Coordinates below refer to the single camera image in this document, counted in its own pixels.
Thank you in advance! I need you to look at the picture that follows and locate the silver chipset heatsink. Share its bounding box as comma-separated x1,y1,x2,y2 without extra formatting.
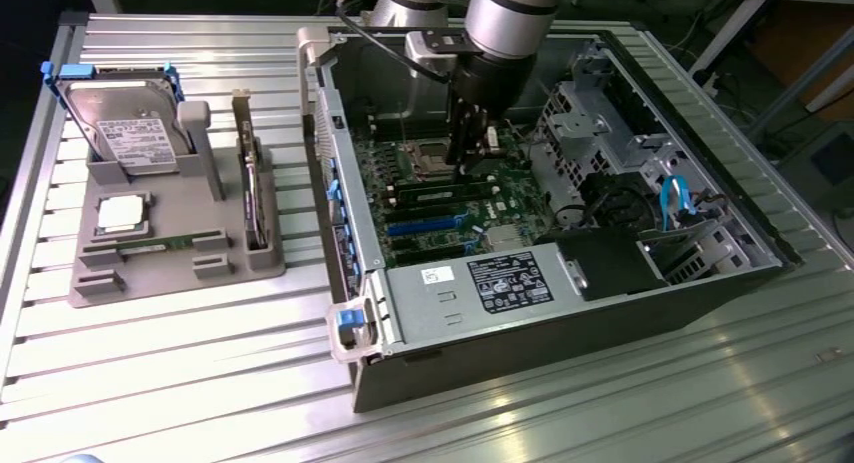
480,226,529,250

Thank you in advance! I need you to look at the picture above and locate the green motherboard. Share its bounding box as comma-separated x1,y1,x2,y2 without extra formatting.
351,125,559,270

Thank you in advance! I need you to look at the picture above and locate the graphics card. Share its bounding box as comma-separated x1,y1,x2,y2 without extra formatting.
228,87,273,250

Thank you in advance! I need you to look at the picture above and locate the open black PC case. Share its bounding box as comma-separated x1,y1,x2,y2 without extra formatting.
295,24,803,415

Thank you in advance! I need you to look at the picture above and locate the green RAM stick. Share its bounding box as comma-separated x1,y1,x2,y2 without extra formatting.
113,234,203,255

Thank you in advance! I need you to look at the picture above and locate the white desk frame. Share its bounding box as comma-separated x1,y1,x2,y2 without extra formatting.
570,0,854,115

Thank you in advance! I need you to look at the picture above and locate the grey parts rack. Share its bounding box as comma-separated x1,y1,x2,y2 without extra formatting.
65,98,289,310

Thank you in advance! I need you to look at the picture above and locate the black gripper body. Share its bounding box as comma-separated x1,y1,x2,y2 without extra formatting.
444,46,539,125

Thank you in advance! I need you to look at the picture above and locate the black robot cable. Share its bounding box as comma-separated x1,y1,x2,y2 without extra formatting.
335,0,456,85

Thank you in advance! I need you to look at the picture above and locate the grey power supply unit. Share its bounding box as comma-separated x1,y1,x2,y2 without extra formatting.
381,241,592,345

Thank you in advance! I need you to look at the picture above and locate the silver CPU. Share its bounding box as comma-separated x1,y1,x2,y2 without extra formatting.
94,194,153,233

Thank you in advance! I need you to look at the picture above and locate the hard disk with blue bracket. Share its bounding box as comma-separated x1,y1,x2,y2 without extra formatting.
38,59,183,178

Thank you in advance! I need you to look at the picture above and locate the CPU socket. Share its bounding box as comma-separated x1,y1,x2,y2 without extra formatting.
395,139,456,180

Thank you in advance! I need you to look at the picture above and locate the blue expansion slot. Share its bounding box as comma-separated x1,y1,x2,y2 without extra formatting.
384,211,469,237

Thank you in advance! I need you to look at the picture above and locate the silver metal disk bay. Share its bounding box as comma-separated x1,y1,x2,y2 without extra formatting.
529,78,672,197

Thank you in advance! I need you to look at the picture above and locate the blue wire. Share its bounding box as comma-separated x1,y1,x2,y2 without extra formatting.
655,174,700,232

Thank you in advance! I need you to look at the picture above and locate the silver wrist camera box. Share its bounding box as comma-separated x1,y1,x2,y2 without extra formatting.
401,29,479,84

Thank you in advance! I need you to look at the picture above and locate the black fan shroud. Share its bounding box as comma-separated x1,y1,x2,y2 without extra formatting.
554,226,670,303

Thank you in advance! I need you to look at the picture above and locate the black installed RAM stick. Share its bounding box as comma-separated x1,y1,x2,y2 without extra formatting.
393,179,496,206

